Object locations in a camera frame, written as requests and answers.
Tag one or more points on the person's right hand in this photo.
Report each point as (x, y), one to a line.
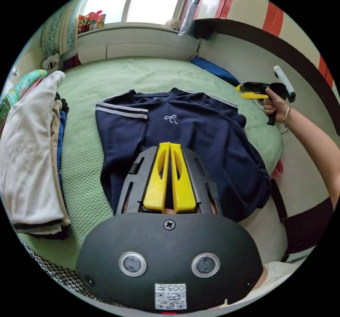
(277, 106)

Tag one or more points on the grey plush toy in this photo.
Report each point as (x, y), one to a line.
(51, 62)

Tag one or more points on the person's right forearm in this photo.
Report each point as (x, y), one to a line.
(314, 142)

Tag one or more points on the green floral quilt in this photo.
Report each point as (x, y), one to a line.
(20, 88)

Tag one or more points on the dark blue t-shirt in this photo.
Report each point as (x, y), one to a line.
(212, 142)

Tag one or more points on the colourful printed bag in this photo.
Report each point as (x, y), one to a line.
(90, 22)

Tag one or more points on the bed with green mat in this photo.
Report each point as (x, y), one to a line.
(85, 168)

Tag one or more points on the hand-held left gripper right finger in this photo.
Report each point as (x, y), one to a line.
(184, 192)

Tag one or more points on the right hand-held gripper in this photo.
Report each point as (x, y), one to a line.
(259, 86)

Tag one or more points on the window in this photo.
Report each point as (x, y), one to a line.
(148, 1)

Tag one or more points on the small white fan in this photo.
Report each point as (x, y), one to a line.
(172, 24)

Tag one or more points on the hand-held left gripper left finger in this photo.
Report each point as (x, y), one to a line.
(155, 189)

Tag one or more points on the blue cloth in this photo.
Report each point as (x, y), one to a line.
(212, 69)

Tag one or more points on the pile of clothes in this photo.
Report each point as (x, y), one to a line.
(29, 149)

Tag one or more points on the green patterned curtain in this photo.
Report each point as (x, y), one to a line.
(59, 33)

